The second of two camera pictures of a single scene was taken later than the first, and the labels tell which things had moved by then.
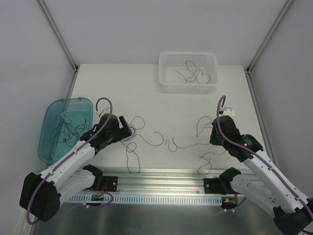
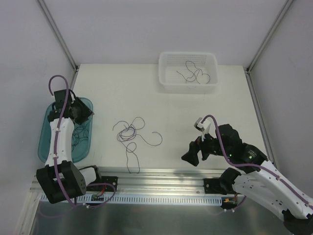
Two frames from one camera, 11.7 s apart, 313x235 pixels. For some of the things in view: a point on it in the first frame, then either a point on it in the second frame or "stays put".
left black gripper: x=124 y=128 → x=81 y=111
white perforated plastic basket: x=184 y=72 stays put
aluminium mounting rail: x=156 y=182 stays put
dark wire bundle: x=195 y=71 stays put
